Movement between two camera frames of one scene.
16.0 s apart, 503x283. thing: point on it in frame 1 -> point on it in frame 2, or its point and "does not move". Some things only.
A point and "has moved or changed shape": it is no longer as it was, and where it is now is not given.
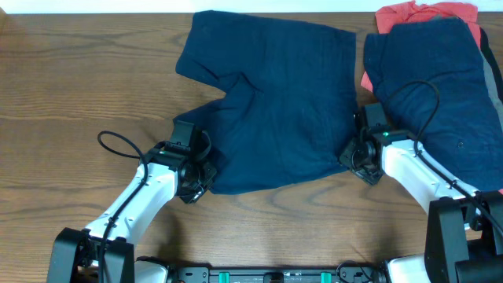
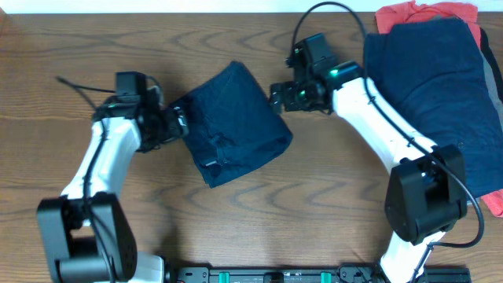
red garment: x=389 y=16 does not move
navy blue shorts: x=290 y=101 has moved or changed shape
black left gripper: x=200 y=182 -> x=175 y=123
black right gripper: x=346 y=157 -> x=291 y=103
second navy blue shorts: x=432 y=77 does not move
